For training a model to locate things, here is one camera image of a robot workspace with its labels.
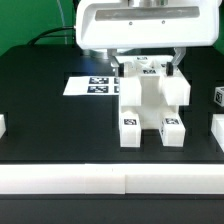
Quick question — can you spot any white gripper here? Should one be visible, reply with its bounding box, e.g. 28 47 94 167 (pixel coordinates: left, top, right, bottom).
76 0 220 77

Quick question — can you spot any white chair seat part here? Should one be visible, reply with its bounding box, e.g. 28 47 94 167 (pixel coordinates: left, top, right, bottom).
118 73 182 130

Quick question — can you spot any white chair back part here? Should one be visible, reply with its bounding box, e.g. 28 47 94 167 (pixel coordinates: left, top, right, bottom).
117 55 191 106

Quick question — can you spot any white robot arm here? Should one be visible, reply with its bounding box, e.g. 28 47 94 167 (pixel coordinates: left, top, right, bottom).
76 0 222 76

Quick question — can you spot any white tagged cube right edge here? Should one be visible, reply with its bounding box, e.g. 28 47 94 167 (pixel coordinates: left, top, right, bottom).
214 86 224 107

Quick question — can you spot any white block right edge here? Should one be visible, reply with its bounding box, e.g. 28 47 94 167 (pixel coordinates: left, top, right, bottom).
211 114 224 152

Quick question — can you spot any white block edge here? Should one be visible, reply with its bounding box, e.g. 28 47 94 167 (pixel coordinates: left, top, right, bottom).
211 114 224 152
0 114 6 139

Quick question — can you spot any white block left edge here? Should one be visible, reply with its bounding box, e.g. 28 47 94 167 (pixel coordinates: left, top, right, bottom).
0 114 6 139

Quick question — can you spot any black cable on base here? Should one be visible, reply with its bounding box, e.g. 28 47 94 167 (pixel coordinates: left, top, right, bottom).
27 25 78 46

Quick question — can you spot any white front rail wall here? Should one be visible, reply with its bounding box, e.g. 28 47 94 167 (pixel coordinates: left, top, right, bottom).
0 164 224 195

